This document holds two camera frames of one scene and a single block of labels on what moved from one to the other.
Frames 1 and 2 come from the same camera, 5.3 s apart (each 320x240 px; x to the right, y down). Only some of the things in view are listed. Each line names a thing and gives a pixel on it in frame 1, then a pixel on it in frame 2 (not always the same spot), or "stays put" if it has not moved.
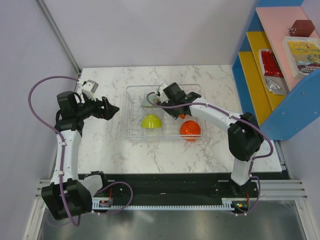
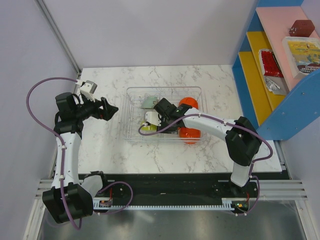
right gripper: x=175 y=114 to x=171 y=130
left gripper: x=109 y=110 stays put
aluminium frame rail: x=57 y=36 stays put
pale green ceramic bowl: x=145 y=103 stays put
